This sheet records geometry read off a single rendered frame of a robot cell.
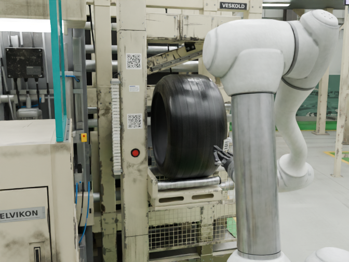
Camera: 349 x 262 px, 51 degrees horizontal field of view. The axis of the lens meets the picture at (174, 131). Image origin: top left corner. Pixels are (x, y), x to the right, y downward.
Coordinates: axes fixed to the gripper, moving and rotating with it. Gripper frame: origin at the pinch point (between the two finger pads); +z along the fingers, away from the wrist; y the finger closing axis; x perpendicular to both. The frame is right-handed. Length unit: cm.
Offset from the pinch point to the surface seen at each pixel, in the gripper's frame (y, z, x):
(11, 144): 76, -41, -21
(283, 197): -174, 200, 141
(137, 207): 31, 25, 38
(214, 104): -4.1, 17.3, -17.2
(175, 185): 13.1, 19.5, 24.4
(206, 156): 0.4, 12.1, 6.9
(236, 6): -47, 98, -65
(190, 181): 5.1, 20.0, 23.3
